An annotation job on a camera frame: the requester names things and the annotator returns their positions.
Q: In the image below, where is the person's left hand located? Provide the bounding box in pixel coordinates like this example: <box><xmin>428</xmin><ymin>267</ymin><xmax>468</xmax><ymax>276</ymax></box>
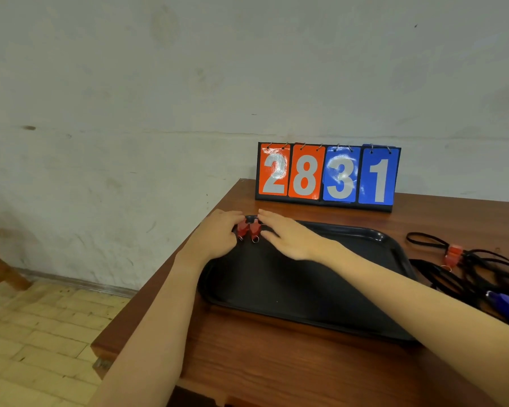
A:
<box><xmin>178</xmin><ymin>209</ymin><xmax>247</xmax><ymax>272</ymax></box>

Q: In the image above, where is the brown wooden chair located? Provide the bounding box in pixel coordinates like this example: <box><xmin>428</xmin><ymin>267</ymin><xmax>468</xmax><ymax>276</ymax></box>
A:
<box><xmin>0</xmin><ymin>222</ymin><xmax>33</xmax><ymax>295</ymax></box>

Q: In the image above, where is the black plastic tray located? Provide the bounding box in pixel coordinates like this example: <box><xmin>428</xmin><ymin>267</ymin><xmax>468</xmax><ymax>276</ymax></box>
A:
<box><xmin>197</xmin><ymin>215</ymin><xmax>421</xmax><ymax>345</ymax></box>

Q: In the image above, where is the person's right hand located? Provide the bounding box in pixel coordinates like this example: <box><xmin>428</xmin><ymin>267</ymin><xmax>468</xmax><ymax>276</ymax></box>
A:
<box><xmin>257</xmin><ymin>209</ymin><xmax>345</xmax><ymax>266</ymax></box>

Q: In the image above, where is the person's right forearm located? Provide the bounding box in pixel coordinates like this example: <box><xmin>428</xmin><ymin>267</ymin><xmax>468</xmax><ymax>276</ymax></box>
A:
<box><xmin>325</xmin><ymin>241</ymin><xmax>509</xmax><ymax>407</ymax></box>

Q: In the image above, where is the tangle of black lanyards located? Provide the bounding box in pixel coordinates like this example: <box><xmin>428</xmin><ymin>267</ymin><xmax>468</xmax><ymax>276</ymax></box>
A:
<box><xmin>406</xmin><ymin>231</ymin><xmax>509</xmax><ymax>335</ymax></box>

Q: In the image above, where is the orange and blue flip scoreboard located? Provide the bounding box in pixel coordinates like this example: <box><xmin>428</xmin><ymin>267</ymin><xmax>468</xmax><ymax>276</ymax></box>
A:
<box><xmin>255</xmin><ymin>141</ymin><xmax>402</xmax><ymax>213</ymax></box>

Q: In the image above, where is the person's left forearm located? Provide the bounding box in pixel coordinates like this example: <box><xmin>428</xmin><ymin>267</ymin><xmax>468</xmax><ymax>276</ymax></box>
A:
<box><xmin>88</xmin><ymin>252</ymin><xmax>216</xmax><ymax>407</ymax></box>

